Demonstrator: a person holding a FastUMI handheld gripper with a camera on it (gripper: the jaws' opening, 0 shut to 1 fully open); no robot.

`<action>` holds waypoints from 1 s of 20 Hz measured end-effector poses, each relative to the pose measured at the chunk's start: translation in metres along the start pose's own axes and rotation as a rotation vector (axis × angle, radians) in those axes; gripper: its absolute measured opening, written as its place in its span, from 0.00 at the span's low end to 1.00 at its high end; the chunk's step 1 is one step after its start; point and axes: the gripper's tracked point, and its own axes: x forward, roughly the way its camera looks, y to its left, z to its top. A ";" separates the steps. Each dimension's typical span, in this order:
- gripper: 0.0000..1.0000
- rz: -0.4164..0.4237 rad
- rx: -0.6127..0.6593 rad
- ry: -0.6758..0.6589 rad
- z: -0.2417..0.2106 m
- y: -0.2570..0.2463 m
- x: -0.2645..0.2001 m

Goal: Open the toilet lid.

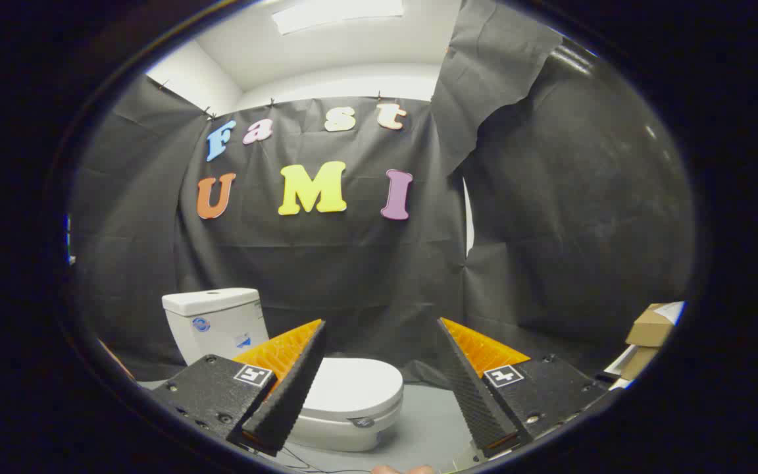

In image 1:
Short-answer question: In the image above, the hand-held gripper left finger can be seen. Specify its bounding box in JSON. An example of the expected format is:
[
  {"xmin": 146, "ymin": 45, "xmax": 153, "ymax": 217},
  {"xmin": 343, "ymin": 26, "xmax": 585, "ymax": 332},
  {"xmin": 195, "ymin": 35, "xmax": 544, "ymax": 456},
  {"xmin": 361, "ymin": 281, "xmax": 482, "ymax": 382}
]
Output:
[{"xmin": 151, "ymin": 320, "xmax": 327, "ymax": 456}]

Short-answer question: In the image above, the white toilet lid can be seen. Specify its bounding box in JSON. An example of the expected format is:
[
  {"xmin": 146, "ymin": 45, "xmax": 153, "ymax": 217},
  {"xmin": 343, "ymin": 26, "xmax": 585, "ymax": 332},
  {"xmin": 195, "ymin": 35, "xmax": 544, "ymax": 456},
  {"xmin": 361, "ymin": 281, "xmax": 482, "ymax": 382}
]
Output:
[{"xmin": 300, "ymin": 357, "xmax": 405, "ymax": 423}]

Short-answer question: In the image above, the white ceramic toilet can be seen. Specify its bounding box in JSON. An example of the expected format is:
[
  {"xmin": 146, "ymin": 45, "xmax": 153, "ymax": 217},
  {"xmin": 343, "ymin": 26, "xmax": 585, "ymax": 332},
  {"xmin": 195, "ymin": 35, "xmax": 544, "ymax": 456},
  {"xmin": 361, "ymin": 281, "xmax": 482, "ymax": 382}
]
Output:
[{"xmin": 162, "ymin": 288, "xmax": 405, "ymax": 453}]

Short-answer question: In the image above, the brown cardboard box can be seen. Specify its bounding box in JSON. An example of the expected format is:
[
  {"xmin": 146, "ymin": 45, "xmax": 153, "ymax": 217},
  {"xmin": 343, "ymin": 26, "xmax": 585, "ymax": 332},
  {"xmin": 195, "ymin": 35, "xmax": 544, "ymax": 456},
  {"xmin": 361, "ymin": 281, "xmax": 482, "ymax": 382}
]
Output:
[{"xmin": 626, "ymin": 303, "xmax": 682, "ymax": 348}]

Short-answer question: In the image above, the black backdrop cloth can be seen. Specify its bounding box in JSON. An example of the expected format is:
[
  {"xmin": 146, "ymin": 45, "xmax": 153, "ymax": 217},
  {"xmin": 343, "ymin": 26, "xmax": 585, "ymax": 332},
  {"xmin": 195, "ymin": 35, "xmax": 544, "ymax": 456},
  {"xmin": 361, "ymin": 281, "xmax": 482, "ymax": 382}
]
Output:
[{"xmin": 68, "ymin": 0, "xmax": 694, "ymax": 386}]

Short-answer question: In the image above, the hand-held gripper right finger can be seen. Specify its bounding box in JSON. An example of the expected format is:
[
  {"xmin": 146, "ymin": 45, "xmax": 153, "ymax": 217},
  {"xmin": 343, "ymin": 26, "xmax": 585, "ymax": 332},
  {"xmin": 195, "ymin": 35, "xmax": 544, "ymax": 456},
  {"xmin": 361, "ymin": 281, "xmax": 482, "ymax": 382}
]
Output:
[{"xmin": 437, "ymin": 318, "xmax": 610, "ymax": 460}]

